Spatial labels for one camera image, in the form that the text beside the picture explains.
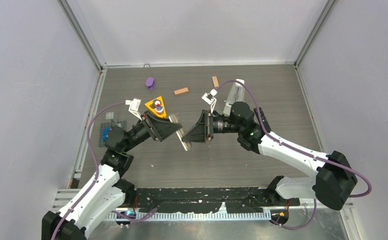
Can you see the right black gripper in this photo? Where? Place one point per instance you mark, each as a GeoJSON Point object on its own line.
{"type": "Point", "coordinates": [203, 131]}

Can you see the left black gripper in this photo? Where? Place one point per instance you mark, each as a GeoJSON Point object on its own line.
{"type": "Point", "coordinates": [158, 128]}

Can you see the white printed card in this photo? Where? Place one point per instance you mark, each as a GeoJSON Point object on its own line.
{"type": "Point", "coordinates": [180, 132]}

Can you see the black remote control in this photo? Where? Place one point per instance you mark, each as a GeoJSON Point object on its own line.
{"type": "Point", "coordinates": [262, 118]}

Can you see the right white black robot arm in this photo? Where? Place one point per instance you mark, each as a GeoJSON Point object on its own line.
{"type": "Point", "coordinates": [328, 179]}

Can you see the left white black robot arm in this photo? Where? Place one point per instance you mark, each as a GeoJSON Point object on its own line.
{"type": "Point", "coordinates": [106, 189]}

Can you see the yellow triangular toy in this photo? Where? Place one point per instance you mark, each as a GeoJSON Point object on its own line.
{"type": "Point", "coordinates": [157, 107]}

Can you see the purple plastic cap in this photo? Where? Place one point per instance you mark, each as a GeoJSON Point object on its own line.
{"type": "Point", "coordinates": [150, 83]}

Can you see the upright orange wooden block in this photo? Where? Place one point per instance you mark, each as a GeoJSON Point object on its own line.
{"type": "Point", "coordinates": [215, 82]}

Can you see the small clear grey tile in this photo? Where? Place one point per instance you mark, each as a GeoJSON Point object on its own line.
{"type": "Point", "coordinates": [109, 115]}

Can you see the white metronome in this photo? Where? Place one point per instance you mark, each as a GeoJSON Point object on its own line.
{"type": "Point", "coordinates": [236, 94]}

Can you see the blue building brick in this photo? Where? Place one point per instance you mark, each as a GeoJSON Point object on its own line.
{"type": "Point", "coordinates": [105, 132]}

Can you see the grey building plate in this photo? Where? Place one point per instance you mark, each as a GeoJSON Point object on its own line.
{"type": "Point", "coordinates": [110, 124]}

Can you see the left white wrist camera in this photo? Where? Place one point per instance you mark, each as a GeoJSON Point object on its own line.
{"type": "Point", "coordinates": [133, 107]}

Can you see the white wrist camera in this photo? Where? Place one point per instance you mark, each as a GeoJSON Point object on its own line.
{"type": "Point", "coordinates": [210, 99]}
{"type": "Point", "coordinates": [133, 107]}

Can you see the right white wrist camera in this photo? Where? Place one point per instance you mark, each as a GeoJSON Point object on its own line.
{"type": "Point", "coordinates": [210, 99]}

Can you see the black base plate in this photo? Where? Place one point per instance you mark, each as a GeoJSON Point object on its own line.
{"type": "Point", "coordinates": [203, 200]}

